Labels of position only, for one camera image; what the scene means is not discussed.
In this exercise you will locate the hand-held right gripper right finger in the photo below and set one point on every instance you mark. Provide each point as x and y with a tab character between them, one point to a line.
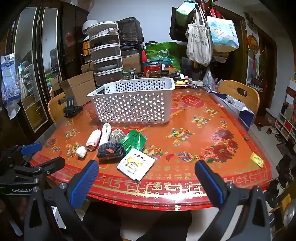
209	183

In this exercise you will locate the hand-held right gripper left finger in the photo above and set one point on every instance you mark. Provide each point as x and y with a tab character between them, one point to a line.
83	183

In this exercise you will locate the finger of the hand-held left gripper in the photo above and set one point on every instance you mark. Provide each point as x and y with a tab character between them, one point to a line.
32	148
49	165

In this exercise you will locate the small white cloth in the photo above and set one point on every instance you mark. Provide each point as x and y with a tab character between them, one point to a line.
81	151

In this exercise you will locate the dark knitted cloth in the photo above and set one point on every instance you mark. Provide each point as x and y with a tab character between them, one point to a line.
111	150

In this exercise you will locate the pink and white sock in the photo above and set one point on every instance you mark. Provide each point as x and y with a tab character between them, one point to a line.
93	139

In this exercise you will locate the white cartoon print packet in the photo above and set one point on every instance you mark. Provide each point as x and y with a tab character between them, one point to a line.
135	164

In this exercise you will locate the green foil packet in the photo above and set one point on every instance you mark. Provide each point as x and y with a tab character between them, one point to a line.
134	141

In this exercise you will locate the white perforated plastic basket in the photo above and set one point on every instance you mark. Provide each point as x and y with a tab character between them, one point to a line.
129	104

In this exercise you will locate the wooden chair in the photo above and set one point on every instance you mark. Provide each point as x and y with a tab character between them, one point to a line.
251	95
55	109

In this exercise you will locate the yellow paper slip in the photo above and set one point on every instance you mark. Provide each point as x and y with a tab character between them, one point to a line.
257	160

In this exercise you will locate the black glove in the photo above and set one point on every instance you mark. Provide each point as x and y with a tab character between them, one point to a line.
71	110

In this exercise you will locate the person's dark clothing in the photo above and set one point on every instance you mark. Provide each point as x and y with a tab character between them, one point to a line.
138	222

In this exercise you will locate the blue and white snack bag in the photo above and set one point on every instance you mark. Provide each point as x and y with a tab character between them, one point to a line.
9	81

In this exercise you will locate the open cardboard box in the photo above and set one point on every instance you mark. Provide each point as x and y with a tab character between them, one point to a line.
81	88

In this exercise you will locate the dark glass door cabinet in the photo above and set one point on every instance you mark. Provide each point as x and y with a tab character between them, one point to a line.
57	60

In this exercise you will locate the clear plastic bag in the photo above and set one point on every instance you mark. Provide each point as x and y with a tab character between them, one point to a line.
209	81

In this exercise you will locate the cluttered storage shelf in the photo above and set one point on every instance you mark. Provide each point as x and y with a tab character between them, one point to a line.
286	115

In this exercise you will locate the white power strip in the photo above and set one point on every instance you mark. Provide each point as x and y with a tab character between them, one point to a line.
195	81

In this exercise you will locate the small glass jar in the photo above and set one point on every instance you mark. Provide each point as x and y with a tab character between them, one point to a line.
126	76

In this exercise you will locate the tiered mesh storage tower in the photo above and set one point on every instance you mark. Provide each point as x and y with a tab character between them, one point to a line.
106	53

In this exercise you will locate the glass jar with red lid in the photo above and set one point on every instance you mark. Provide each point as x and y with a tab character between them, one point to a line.
154	70

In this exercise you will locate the brown cardboard box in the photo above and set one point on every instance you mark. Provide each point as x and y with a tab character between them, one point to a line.
131	63

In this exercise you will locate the green shopping bag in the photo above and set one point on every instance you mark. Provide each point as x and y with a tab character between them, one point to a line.
163	54

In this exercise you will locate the beige canvas tote bag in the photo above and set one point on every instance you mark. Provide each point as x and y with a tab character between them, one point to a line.
198	44

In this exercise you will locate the blue printed tote bag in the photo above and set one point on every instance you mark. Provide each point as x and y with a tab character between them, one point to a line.
223	34

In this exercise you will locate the black plastic bag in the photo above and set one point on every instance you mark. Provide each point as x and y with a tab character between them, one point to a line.
129	30

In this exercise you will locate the dark hanging bag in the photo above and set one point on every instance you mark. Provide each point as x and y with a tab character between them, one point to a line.
179	25

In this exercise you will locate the round red wall ornament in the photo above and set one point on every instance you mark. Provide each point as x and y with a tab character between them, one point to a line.
252	44

